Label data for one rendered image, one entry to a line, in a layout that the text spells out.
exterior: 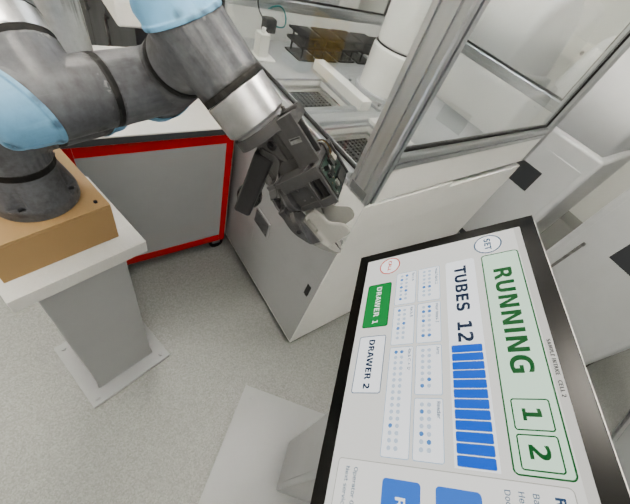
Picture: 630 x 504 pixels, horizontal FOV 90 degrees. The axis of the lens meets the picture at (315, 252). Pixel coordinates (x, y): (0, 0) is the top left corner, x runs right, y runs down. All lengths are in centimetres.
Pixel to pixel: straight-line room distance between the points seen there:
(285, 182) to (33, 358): 142
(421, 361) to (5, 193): 77
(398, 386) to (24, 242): 72
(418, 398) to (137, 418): 119
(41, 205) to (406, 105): 74
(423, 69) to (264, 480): 135
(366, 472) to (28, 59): 55
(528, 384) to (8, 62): 60
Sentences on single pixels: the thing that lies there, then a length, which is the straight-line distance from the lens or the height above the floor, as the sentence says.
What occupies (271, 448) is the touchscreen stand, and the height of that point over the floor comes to 4.
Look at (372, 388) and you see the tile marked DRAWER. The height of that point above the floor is 101.
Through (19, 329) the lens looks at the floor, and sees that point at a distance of 174.
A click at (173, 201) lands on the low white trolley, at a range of 147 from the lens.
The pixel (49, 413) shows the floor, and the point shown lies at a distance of 157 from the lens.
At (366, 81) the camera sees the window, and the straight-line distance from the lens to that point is 83.
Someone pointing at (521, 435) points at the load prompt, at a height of 115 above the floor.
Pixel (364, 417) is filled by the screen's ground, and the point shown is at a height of 101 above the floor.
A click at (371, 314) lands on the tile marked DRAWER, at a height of 100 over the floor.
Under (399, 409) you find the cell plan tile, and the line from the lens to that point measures 47.
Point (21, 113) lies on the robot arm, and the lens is 40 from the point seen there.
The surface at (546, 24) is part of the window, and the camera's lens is 97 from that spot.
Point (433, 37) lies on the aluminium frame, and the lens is 71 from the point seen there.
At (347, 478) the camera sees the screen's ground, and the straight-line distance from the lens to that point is 48.
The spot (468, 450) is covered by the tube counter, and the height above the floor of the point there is 111.
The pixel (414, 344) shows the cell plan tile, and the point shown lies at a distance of 50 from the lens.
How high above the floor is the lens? 144
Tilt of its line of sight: 48 degrees down
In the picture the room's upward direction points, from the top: 24 degrees clockwise
